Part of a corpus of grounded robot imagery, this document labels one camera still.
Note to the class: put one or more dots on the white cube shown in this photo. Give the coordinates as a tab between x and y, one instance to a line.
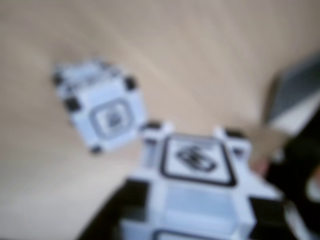
110	120
200	200
80	71

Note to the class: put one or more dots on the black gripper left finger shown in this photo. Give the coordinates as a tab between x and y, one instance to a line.
105	222

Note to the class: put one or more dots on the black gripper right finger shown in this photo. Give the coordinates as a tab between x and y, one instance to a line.
287	231

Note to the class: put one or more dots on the white cube, paperclip-like symbol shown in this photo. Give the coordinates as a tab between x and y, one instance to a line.
80	71

